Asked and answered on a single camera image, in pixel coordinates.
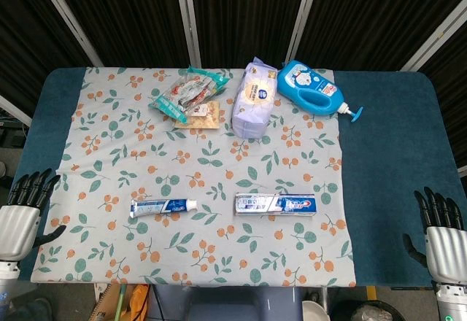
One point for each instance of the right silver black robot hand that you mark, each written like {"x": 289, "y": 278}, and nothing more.
{"x": 447, "y": 251}

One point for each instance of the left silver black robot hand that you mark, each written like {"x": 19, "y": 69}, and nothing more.
{"x": 18, "y": 230}

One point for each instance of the blue white toothpaste tube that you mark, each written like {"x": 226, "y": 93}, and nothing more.
{"x": 160, "y": 208}

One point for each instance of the blue white toothpaste box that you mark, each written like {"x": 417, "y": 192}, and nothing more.
{"x": 273, "y": 205}

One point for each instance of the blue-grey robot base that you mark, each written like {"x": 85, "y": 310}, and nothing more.
{"x": 226, "y": 304}

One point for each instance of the black waste bin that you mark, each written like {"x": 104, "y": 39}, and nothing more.
{"x": 372, "y": 312}

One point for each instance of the orange plastic bag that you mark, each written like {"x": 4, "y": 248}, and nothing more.
{"x": 140, "y": 304}

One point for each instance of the white bucket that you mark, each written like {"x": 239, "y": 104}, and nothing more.
{"x": 314, "y": 312}

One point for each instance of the green white snack packet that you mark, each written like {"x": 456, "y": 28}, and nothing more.
{"x": 168, "y": 107}

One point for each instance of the floral orange-fruit tablecloth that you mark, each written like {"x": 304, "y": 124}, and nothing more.
{"x": 204, "y": 160}

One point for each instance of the beige cracker packet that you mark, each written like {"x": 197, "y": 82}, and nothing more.
{"x": 204, "y": 118}

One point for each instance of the blue pump bottle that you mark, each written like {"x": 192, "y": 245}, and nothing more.
{"x": 303, "y": 84}

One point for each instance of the clear red snack packet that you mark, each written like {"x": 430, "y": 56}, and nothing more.
{"x": 191, "y": 89}

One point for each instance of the purple tissue pack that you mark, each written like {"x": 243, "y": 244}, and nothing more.
{"x": 253, "y": 106}

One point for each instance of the green foil snack packet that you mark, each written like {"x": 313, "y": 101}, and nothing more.
{"x": 215, "y": 76}

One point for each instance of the dark ribbed partition curtain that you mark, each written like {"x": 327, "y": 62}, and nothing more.
{"x": 248, "y": 7}

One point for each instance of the white partition frame post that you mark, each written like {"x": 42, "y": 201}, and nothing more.
{"x": 188, "y": 25}
{"x": 303, "y": 18}
{"x": 14, "y": 111}
{"x": 65, "y": 16}
{"x": 438, "y": 34}

